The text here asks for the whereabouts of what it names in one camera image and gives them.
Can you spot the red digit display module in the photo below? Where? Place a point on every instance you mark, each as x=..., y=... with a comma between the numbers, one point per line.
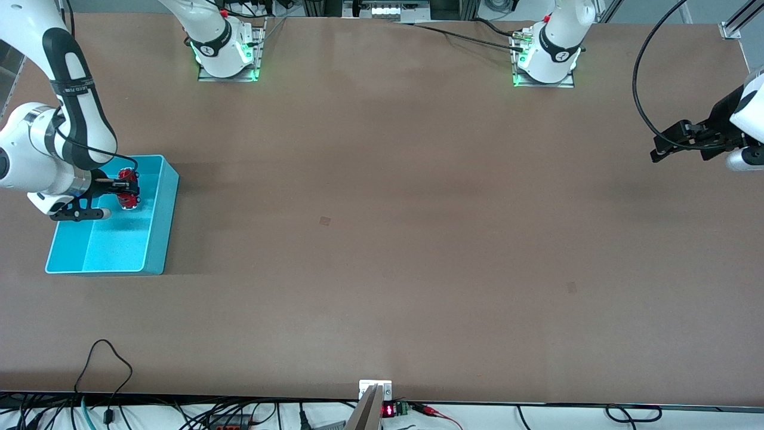
x=395, y=409

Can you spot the blue plastic box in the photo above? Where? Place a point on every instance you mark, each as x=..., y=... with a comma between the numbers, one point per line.
x=119, y=245

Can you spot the aluminium frame profile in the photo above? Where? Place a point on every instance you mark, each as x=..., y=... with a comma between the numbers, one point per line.
x=737, y=21

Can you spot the red beetle toy car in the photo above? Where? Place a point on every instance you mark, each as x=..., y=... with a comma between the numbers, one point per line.
x=128, y=203

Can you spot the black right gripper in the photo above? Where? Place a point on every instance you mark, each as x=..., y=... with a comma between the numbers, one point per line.
x=102, y=186

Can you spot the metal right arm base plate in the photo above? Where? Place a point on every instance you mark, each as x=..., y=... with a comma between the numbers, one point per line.
x=256, y=54

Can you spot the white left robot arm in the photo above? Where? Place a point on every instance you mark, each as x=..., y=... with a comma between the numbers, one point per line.
x=558, y=36

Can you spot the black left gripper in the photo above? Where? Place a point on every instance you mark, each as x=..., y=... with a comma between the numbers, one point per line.
x=720, y=122

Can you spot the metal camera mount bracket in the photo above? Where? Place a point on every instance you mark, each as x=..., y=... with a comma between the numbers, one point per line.
x=371, y=406

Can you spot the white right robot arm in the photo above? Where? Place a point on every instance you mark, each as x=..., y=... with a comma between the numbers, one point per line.
x=24, y=149

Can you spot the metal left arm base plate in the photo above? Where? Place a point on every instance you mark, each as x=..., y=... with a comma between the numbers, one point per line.
x=519, y=77

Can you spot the black power strip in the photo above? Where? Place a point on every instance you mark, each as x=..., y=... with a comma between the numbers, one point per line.
x=230, y=421

